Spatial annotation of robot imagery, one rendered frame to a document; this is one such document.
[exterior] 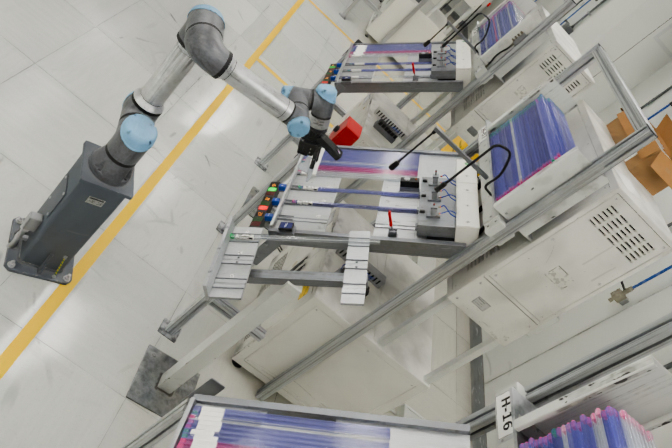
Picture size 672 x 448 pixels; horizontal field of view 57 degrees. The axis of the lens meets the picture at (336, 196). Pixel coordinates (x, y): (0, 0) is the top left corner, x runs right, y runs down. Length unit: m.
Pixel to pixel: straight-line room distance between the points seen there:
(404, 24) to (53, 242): 4.99
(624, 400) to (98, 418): 1.73
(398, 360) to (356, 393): 0.28
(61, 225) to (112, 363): 0.56
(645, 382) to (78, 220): 1.82
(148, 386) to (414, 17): 5.06
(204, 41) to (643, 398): 1.44
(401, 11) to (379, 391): 4.72
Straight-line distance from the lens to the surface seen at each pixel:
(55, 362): 2.46
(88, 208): 2.30
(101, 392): 2.48
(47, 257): 2.54
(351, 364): 2.64
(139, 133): 2.09
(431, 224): 2.19
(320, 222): 2.29
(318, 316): 2.48
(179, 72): 2.08
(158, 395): 2.57
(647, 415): 1.46
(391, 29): 6.77
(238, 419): 1.66
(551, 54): 3.44
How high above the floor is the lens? 2.05
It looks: 29 degrees down
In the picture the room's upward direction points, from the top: 50 degrees clockwise
